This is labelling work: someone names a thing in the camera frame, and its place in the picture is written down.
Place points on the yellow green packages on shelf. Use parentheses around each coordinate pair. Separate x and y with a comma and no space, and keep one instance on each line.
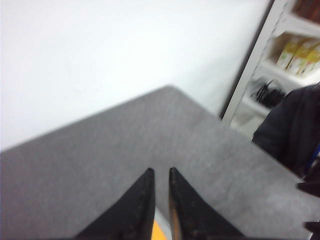
(300,56)

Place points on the white metal storage shelf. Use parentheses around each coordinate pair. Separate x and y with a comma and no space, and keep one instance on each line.
(261,80)

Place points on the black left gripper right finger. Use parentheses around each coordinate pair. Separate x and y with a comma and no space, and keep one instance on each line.
(191,218)

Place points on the person in dark jacket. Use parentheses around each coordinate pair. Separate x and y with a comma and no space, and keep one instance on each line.
(291,133)

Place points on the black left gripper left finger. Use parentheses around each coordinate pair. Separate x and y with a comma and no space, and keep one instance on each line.
(131,217)

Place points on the yellow corn cob piece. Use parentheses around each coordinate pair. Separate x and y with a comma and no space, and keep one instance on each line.
(157,232)

